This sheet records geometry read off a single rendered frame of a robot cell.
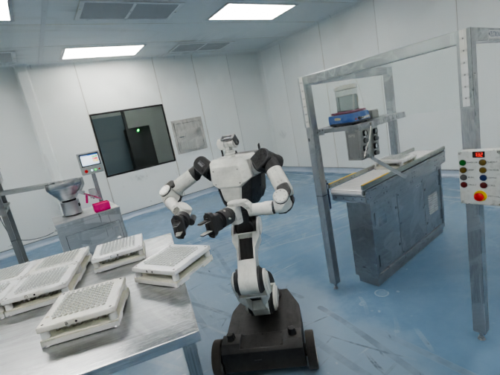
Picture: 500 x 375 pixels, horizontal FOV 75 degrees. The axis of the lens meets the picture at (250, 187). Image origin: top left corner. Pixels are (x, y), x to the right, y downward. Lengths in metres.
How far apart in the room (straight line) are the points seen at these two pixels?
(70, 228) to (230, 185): 2.25
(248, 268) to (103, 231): 2.28
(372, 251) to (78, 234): 2.79
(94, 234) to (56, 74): 3.60
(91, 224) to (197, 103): 4.21
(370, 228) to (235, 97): 5.72
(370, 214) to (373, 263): 0.39
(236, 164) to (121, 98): 5.14
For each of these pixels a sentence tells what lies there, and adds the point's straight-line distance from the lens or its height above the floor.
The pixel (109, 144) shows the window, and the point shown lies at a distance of 6.62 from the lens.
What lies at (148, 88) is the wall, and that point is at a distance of 6.93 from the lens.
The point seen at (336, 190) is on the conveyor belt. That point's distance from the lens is 2.43.
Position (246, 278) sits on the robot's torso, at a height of 0.60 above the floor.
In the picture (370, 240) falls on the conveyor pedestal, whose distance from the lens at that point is 2.58.
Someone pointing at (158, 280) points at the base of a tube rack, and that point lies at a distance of 1.43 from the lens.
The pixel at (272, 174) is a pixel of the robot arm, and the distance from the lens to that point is 1.70.
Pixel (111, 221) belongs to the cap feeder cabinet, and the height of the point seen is 0.63.
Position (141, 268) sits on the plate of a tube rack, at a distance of 1.47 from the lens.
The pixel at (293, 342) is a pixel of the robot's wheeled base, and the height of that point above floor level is 0.20.
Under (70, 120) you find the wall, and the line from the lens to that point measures 6.57.
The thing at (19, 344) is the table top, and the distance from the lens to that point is 1.45.
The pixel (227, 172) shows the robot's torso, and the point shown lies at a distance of 1.83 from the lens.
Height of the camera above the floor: 1.41
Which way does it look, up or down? 12 degrees down
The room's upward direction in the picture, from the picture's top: 11 degrees counter-clockwise
